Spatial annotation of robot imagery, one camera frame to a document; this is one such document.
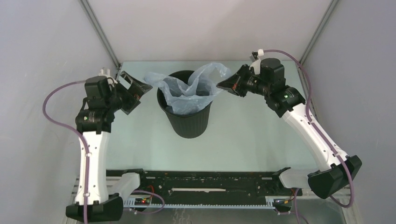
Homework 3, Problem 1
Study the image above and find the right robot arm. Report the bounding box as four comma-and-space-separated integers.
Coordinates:
217, 58, 362, 199

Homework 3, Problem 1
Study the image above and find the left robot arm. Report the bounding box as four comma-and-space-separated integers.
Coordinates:
65, 71, 152, 223

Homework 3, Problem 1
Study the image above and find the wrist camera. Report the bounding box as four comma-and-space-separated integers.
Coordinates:
98, 68, 118, 86
249, 49, 264, 75

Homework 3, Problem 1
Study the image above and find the black trash bin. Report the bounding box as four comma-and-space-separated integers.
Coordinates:
156, 70, 212, 139

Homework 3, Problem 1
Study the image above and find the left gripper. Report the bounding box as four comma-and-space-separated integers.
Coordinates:
106, 71, 152, 114

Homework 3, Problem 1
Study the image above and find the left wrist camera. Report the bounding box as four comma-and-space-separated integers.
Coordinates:
98, 68, 118, 86

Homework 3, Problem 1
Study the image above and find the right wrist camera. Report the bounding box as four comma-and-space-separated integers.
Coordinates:
249, 49, 264, 75

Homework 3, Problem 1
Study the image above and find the blue plastic trash bag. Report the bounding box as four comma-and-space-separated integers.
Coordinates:
144, 62, 232, 115

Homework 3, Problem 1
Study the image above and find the small circuit board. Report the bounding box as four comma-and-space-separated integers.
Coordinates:
134, 198, 151, 206

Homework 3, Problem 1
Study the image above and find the left corner frame post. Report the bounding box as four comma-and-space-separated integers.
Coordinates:
79, 0, 120, 68

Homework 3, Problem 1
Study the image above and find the corner frame post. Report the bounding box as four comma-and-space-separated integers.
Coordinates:
300, 0, 340, 64
79, 0, 120, 68

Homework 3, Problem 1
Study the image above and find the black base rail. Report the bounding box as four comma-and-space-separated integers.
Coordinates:
105, 169, 310, 207

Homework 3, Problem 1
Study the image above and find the right corner frame post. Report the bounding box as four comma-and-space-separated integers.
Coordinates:
300, 0, 340, 64

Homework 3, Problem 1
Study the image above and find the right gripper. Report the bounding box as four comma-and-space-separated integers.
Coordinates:
217, 64, 270, 98

